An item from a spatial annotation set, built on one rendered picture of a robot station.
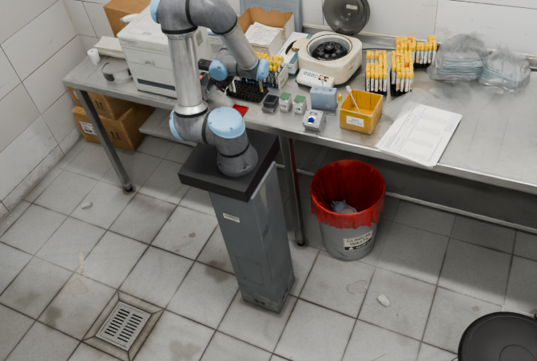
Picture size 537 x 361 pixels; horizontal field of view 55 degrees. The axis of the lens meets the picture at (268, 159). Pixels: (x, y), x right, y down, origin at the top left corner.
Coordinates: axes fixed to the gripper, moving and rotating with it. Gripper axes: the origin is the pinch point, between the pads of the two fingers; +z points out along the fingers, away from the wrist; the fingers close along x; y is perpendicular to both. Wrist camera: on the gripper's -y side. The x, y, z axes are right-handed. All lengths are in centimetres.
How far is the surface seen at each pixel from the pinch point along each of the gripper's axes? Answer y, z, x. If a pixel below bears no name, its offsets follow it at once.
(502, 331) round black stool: 129, -43, -52
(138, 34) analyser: -36.3, -8.3, -1.8
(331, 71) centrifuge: 40, -28, 22
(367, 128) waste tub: 63, -34, -1
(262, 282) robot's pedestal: 66, 38, -45
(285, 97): 30.0, -19.5, 3.5
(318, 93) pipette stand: 40.4, -28.5, 6.3
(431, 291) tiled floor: 138, 27, -8
